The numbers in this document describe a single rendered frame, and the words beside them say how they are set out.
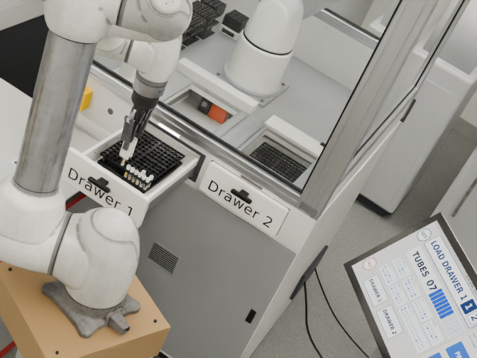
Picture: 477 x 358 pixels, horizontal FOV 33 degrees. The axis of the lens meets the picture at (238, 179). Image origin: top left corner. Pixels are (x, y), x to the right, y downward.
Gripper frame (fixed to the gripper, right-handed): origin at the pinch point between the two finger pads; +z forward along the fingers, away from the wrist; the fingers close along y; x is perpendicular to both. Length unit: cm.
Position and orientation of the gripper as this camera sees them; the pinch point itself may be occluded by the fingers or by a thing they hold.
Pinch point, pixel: (128, 147)
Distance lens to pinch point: 237.0
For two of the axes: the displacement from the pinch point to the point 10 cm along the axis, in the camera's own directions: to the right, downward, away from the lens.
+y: 4.5, -4.1, 8.0
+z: -3.4, 7.5, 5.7
